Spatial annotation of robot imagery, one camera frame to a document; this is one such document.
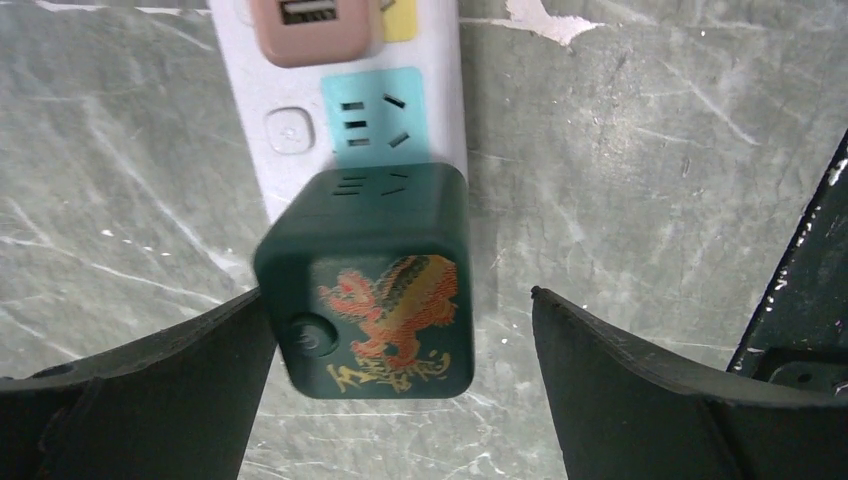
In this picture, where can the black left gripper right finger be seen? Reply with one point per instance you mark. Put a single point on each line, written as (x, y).
(626, 408)

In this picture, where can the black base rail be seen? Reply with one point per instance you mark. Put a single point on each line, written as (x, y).
(797, 336)

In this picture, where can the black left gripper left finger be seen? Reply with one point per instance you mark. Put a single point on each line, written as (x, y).
(176, 404)

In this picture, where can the small pink charger plug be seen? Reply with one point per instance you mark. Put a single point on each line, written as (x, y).
(294, 34)

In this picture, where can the white multicolour power strip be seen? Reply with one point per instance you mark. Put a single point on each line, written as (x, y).
(401, 105)

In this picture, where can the dark green cube socket adapter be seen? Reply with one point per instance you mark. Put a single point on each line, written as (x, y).
(367, 280)

